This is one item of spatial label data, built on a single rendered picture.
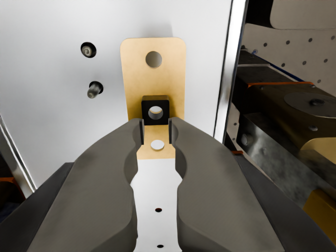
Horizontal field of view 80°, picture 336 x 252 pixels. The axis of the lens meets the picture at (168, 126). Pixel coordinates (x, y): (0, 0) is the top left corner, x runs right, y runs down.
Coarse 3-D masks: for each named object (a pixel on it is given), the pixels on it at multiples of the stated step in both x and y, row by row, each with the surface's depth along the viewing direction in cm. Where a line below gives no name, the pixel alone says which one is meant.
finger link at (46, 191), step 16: (64, 176) 7; (48, 192) 7; (16, 208) 6; (32, 208) 6; (48, 208) 6; (0, 224) 6; (16, 224) 6; (32, 224) 6; (0, 240) 5; (16, 240) 5
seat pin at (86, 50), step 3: (90, 42) 16; (87, 45) 15; (90, 45) 15; (93, 45) 16; (84, 48) 15; (87, 48) 15; (90, 48) 15; (93, 48) 15; (84, 51) 15; (87, 51) 15; (90, 51) 15; (93, 51) 15; (84, 54) 15; (87, 54) 15; (90, 54) 15
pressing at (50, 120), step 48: (0, 0) 13; (48, 0) 14; (96, 0) 14; (144, 0) 14; (192, 0) 14; (240, 0) 14; (0, 48) 15; (48, 48) 15; (96, 48) 15; (192, 48) 16; (0, 96) 17; (48, 96) 17; (96, 96) 17; (192, 96) 18; (0, 144) 19; (48, 144) 20; (144, 192) 24; (144, 240) 29
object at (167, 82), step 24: (120, 48) 11; (144, 48) 12; (168, 48) 12; (144, 72) 12; (168, 72) 12; (144, 96) 13; (168, 96) 13; (144, 120) 13; (144, 144) 15; (168, 144) 15
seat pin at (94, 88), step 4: (92, 84) 16; (96, 84) 16; (100, 84) 17; (92, 88) 16; (96, 88) 16; (100, 88) 17; (88, 92) 15; (92, 92) 15; (96, 92) 16; (88, 96) 15; (92, 96) 15
